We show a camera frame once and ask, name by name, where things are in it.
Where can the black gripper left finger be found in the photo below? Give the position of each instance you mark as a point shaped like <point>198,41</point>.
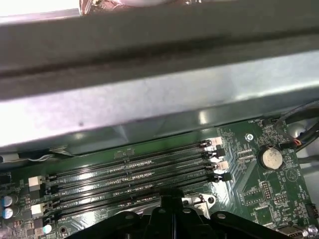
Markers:
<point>149,226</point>

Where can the green motherboard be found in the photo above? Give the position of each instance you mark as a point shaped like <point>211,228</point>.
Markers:
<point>251,184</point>

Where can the silver internal usb port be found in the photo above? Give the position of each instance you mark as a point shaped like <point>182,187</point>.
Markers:
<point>290,232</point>

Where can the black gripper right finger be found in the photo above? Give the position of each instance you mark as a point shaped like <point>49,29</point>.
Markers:
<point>199,226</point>

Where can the black pc case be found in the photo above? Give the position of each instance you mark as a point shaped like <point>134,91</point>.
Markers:
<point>149,44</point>

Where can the silver coin battery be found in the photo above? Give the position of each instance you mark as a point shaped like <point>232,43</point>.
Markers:
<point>271,156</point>

